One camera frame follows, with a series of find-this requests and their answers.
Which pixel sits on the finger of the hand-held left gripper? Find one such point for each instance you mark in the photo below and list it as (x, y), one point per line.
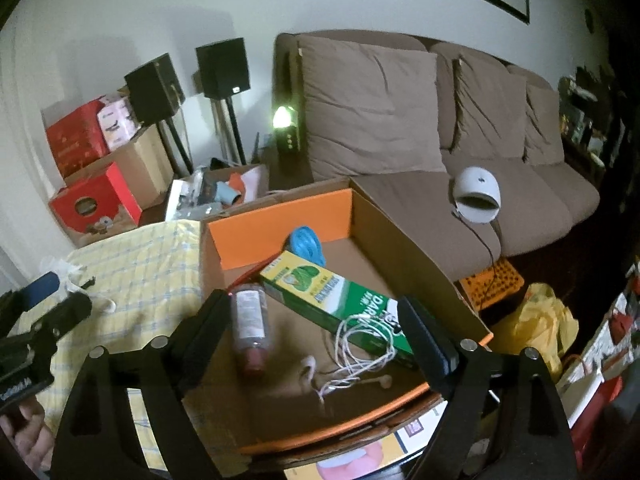
(42, 285)
(70, 312)

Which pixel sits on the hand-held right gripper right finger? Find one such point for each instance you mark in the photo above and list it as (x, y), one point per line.
(425, 340)

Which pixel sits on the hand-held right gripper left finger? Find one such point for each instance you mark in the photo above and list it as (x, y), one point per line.
(210, 340)

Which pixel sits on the clear bottle with red cap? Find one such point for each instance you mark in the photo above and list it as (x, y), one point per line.
(250, 320)

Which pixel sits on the cardboard box with orange lining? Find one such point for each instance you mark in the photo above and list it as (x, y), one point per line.
(380, 260)

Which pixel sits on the green yellow toothpaste box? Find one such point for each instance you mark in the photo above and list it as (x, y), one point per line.
(320, 290)

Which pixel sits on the blue round plastic item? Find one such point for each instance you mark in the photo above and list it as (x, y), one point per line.
(306, 245)

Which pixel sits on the person's left hand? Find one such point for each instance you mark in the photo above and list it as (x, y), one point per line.
(30, 435)

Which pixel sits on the yellow checked tablecloth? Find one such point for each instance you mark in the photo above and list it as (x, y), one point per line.
(140, 270)

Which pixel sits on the orange perforated mat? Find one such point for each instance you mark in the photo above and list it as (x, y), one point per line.
(492, 280)

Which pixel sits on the red box with round label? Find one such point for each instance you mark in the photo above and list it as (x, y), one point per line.
(85, 205)

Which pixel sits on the yellow plastic bag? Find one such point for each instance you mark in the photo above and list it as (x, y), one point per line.
(530, 320)

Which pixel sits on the red gift box gold print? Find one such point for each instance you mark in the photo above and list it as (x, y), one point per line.
(75, 137)

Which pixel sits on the large brown cardboard box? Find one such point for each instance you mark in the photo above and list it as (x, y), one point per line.
(145, 170)

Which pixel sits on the open cardboard box of clutter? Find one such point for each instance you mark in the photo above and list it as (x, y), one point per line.
(250, 180)

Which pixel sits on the red white shopping bag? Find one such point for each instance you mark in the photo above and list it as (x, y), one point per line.
(590, 360)

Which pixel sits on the white dome lamp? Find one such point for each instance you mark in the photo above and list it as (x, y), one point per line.
(477, 180)

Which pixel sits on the pink white box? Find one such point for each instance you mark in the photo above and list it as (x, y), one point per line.
(117, 122)

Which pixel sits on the brown sofa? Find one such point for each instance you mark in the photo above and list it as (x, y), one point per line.
(540, 200)

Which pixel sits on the black speaker stand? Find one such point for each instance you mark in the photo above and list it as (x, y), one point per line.
(235, 130)
(172, 145)

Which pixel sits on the black device with lit lamp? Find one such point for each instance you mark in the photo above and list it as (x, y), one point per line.
(290, 140)

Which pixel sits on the black speaker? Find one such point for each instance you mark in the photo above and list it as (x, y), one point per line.
(152, 87)
(222, 67)

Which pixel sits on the medium brown cushion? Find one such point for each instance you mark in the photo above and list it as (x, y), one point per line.
(490, 110)

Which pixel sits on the large brown cushion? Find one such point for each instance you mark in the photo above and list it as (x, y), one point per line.
(370, 105)

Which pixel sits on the small brown cushion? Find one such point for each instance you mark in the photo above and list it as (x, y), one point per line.
(542, 125)

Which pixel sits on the dark cluttered shelf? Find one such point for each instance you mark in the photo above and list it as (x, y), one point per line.
(585, 120)

